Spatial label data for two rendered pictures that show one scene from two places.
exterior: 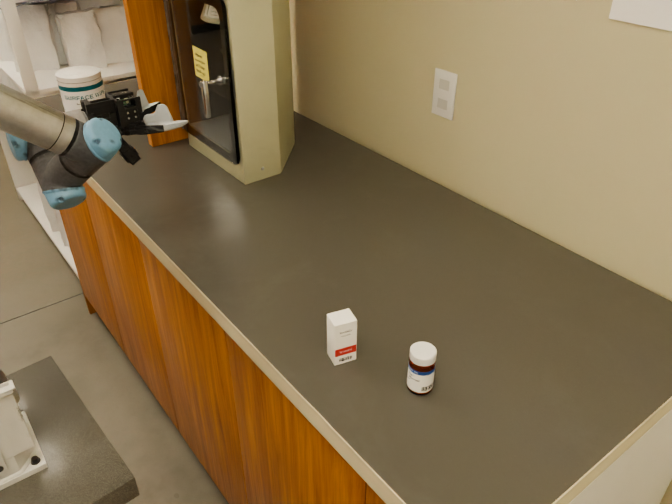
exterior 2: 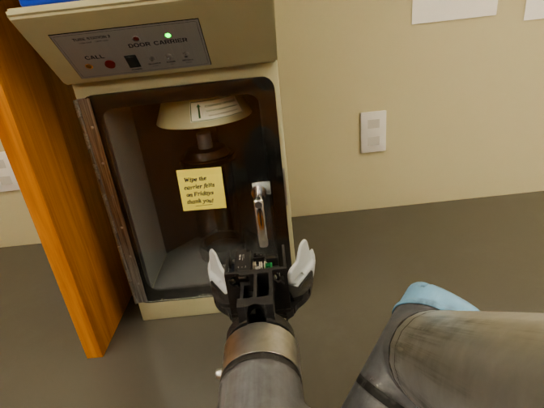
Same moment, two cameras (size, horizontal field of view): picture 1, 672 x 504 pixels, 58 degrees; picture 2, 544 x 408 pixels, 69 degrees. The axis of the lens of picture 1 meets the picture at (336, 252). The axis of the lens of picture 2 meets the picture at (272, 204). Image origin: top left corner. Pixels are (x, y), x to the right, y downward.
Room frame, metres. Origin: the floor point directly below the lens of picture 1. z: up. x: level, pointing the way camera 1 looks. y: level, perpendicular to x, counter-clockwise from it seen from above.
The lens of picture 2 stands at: (1.01, 0.76, 1.46)
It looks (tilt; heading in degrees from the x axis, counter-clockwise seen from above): 24 degrees down; 309
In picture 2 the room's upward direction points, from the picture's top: 6 degrees counter-clockwise
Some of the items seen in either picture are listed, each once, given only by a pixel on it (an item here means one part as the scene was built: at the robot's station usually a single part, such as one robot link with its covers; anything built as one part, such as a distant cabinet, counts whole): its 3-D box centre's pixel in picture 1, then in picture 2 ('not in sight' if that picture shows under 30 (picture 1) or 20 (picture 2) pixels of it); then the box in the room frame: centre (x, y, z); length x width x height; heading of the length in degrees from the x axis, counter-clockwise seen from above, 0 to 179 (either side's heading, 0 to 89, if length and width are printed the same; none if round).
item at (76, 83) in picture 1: (83, 94); not in sight; (1.86, 0.79, 1.02); 0.13 x 0.13 x 0.15
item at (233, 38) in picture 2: not in sight; (157, 37); (1.48, 0.38, 1.46); 0.32 x 0.12 x 0.10; 38
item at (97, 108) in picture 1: (113, 116); (259, 303); (1.27, 0.49, 1.17); 0.12 x 0.08 x 0.09; 128
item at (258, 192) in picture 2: (212, 97); (261, 216); (1.41, 0.30, 1.17); 0.05 x 0.03 x 0.10; 127
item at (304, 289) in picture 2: (144, 127); (290, 291); (1.27, 0.42, 1.15); 0.09 x 0.05 x 0.02; 92
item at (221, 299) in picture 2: not in sight; (233, 295); (1.33, 0.47, 1.15); 0.09 x 0.05 x 0.02; 164
